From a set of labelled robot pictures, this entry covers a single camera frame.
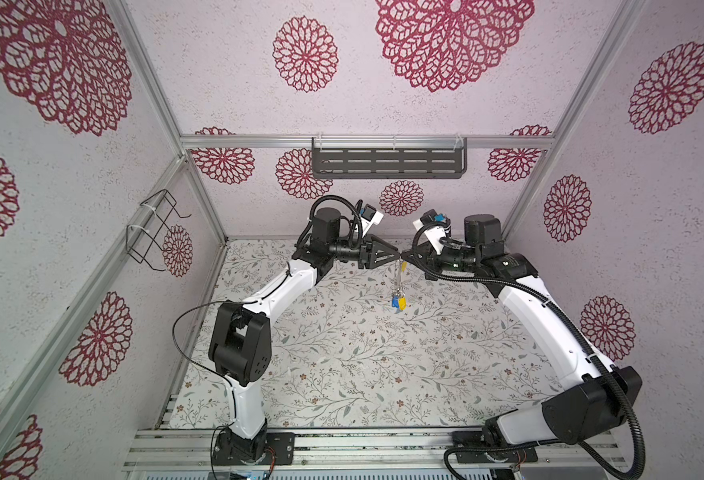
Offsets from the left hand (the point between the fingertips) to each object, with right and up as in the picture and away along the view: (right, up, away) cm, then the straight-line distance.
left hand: (394, 257), depth 76 cm
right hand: (+2, +2, -4) cm, 4 cm away
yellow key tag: (+2, -12, +2) cm, 12 cm away
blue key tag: (0, -11, +1) cm, 11 cm away
